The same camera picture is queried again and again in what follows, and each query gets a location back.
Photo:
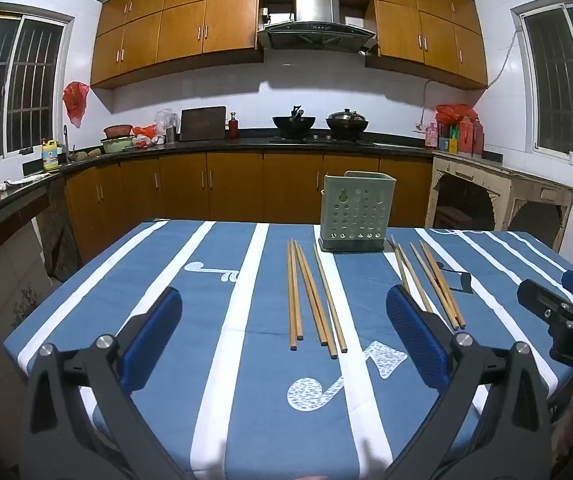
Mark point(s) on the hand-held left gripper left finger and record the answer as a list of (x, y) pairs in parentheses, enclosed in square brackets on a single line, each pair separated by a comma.
[(151, 340)]

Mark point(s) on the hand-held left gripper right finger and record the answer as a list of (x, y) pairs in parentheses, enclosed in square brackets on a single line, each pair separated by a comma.
[(416, 340)]

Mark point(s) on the wooden chopstick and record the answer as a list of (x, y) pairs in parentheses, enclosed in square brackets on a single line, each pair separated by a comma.
[(311, 295), (321, 317), (330, 300), (413, 275), (443, 285), (292, 305), (297, 300), (445, 301), (432, 285), (398, 260)]

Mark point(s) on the green perforated utensil holder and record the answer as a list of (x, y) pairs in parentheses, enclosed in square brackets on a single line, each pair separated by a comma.
[(356, 210)]

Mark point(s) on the worn white side cabinet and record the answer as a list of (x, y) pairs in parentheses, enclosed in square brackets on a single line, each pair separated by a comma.
[(511, 180)]

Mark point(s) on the blue white striped tablecloth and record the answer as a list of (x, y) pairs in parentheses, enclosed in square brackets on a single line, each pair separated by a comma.
[(266, 400)]

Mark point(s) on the red jug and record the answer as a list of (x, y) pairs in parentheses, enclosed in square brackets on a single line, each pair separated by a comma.
[(477, 140), (465, 137)]

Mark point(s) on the green yellow box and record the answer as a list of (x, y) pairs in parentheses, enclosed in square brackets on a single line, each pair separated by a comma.
[(449, 145)]

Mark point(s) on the wooden base cabinets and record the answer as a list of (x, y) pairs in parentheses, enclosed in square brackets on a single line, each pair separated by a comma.
[(236, 185)]

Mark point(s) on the pink bottle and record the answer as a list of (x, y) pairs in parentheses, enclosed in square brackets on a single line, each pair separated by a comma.
[(431, 136)]

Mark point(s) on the white cloth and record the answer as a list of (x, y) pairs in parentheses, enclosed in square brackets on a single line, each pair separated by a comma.
[(26, 180)]

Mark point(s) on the red bag over bottles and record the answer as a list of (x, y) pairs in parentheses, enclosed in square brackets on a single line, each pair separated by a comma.
[(454, 111)]

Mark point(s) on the metal cup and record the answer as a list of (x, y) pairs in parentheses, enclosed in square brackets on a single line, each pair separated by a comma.
[(170, 136)]

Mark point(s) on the barred window beside side cabinet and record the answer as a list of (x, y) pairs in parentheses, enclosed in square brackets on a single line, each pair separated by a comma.
[(556, 80)]

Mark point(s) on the small red plastic bag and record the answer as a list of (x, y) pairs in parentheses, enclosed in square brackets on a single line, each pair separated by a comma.
[(144, 133)]

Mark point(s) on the yellow detergent bottle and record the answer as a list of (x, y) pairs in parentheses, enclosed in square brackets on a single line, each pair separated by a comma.
[(50, 157)]

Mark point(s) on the red basin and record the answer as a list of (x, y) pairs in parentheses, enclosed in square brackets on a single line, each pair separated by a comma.
[(117, 131)]

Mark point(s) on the sink faucet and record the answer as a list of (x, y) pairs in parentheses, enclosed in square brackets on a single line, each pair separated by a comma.
[(66, 142)]

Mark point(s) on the black kitchen countertop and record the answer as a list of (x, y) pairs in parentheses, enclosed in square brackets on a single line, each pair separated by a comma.
[(246, 142)]

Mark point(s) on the clear plastic bag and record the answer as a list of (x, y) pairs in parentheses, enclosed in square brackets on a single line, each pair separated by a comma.
[(166, 119)]

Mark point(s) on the gas stove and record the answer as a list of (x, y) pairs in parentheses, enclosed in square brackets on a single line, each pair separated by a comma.
[(316, 140)]

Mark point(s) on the dark cutting board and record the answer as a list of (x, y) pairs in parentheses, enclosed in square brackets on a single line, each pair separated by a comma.
[(201, 122)]

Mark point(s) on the red bottle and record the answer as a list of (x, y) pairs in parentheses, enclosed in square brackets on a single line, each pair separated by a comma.
[(233, 127)]

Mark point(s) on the wok with lid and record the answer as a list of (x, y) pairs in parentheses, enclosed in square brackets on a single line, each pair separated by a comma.
[(346, 122)]

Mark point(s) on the black open wok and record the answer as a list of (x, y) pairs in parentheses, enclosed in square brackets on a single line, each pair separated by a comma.
[(294, 125)]

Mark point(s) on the hanging red plastic bag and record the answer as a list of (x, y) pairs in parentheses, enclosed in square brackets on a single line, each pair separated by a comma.
[(75, 100)]

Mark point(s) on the barred window beside sink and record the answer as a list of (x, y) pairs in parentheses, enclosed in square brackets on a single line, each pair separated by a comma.
[(16, 85)]

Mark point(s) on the steel range hood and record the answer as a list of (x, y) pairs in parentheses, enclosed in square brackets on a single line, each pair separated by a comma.
[(316, 10)]

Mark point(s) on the wooden wall cabinets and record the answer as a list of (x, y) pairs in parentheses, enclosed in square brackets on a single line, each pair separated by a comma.
[(186, 25)]

